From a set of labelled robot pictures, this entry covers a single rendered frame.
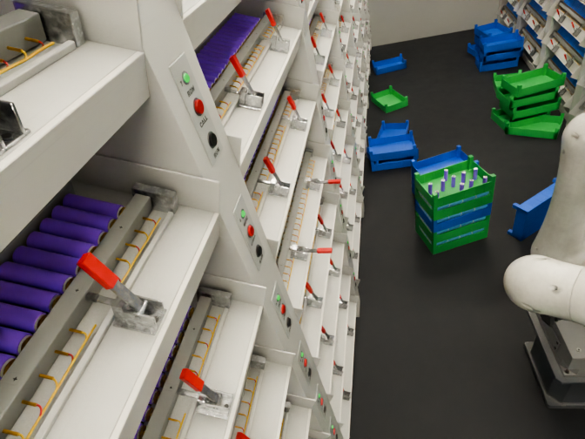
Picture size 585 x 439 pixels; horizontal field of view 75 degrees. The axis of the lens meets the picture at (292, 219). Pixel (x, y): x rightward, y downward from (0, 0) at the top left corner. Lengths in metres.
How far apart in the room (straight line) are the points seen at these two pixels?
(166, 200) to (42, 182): 0.19
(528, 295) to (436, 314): 1.10
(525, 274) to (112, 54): 0.73
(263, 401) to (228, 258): 0.31
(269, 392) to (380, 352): 1.10
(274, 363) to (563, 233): 0.88
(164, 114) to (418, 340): 1.58
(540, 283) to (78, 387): 0.72
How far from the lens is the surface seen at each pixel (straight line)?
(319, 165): 1.21
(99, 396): 0.37
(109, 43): 0.41
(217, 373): 0.57
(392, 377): 1.75
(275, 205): 0.77
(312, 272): 1.14
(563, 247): 1.32
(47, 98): 0.33
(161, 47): 0.43
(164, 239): 0.46
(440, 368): 1.77
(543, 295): 0.82
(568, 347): 1.44
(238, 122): 0.65
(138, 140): 0.46
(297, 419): 0.94
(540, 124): 3.16
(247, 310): 0.61
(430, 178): 2.05
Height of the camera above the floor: 1.58
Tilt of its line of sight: 40 degrees down
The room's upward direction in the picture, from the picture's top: 17 degrees counter-clockwise
